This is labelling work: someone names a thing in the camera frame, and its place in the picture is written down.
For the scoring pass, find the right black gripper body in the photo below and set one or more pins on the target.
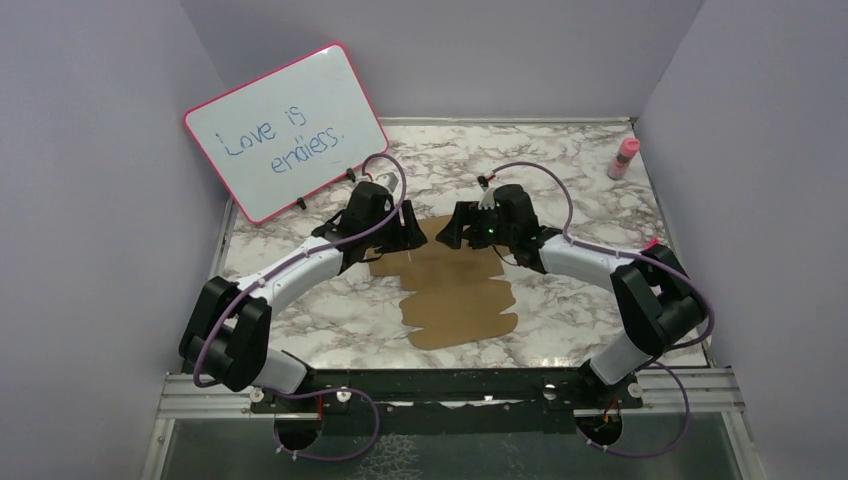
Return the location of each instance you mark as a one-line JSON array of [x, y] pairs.
[[490, 231]]

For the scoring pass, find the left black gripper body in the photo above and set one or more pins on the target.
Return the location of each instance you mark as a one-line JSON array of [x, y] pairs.
[[380, 237]]

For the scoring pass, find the brown cardboard box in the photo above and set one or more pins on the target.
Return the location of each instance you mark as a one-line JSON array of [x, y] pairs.
[[456, 296]]

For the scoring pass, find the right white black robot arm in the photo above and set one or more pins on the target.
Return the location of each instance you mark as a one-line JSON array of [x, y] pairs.
[[657, 305]]

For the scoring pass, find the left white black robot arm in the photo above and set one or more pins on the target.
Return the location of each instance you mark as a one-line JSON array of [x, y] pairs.
[[227, 337]]

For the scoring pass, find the pink framed whiteboard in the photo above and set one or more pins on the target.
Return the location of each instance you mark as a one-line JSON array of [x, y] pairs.
[[289, 133]]

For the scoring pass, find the pink glitter bottle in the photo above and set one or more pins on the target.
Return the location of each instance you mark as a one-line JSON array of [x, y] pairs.
[[627, 150]]

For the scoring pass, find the pink marker pen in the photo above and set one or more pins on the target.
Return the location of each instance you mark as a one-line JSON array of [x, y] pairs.
[[654, 242]]

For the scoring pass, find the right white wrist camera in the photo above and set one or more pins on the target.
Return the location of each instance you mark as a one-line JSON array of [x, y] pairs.
[[487, 202]]

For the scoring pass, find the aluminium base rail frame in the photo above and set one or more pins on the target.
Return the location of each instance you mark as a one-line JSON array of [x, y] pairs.
[[379, 408]]

